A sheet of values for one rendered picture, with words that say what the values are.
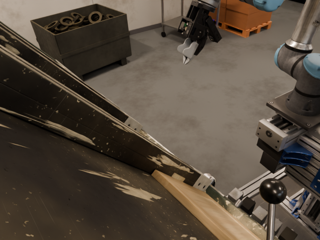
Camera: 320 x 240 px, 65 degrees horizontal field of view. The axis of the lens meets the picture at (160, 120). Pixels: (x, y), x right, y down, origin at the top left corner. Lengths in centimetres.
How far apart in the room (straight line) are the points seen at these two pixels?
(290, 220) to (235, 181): 55
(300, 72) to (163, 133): 167
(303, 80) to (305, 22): 23
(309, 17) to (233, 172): 144
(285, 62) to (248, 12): 344
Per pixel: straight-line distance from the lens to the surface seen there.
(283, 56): 129
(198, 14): 92
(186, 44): 97
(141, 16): 500
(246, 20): 471
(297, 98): 125
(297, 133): 128
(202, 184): 99
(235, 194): 122
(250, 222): 100
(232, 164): 235
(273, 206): 42
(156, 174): 68
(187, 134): 257
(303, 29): 125
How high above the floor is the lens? 176
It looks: 40 degrees down
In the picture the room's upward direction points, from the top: 3 degrees counter-clockwise
